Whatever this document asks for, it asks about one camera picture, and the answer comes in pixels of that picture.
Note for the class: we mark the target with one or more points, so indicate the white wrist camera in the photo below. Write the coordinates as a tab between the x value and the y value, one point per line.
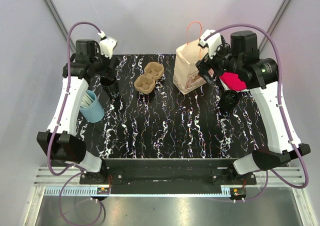
107	45
211	40

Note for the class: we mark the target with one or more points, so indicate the aluminium frame rail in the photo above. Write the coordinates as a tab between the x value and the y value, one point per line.
62	200

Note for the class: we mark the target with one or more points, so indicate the red cloth napkin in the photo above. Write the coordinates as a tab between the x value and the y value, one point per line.
232	82

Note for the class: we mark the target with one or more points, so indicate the lower brown pulp cup carrier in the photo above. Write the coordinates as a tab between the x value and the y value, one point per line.
146	82

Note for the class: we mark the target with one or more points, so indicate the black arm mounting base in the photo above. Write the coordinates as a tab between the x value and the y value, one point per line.
216	171

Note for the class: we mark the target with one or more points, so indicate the black coffee cup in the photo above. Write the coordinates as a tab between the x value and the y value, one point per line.
228	101
111	87

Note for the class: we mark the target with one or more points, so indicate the white wooden stirrer bundle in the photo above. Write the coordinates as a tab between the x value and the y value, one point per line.
86	101

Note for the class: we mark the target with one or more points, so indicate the beige paper takeout bag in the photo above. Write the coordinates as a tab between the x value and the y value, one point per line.
186	77

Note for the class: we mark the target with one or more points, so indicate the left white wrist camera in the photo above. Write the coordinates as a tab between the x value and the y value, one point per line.
107	45

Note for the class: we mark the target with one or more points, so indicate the light blue holder cup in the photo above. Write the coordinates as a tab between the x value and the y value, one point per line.
95	112

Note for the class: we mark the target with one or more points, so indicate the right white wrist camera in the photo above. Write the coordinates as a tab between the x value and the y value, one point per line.
211	40

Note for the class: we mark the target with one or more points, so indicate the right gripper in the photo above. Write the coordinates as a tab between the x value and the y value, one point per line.
204	65

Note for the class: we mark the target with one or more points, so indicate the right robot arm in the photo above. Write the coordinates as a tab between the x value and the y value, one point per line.
261	78

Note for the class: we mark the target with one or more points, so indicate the black marble pattern mat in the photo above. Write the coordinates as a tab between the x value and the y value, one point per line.
167	123

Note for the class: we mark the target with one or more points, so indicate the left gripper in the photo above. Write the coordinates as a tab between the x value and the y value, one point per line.
108	72

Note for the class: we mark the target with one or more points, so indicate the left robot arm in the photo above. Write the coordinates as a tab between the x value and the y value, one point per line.
59	141

